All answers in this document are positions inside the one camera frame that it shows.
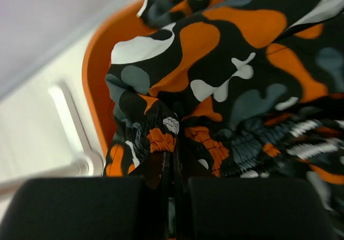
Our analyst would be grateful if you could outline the orange black camouflage shorts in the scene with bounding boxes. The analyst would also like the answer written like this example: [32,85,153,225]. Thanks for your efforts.
[104,0,343,214]

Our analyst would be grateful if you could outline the metal clothes rack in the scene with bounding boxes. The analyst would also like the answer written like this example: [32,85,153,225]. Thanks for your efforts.
[1,81,105,201]

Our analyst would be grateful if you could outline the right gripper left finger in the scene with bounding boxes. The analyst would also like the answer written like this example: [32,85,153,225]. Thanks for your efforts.
[1,152,170,239]

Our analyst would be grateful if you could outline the orange plastic basket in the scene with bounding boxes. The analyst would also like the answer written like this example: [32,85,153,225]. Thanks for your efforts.
[82,0,213,157]

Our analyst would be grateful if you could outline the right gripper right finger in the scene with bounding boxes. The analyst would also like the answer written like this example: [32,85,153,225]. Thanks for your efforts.
[173,144,336,239]

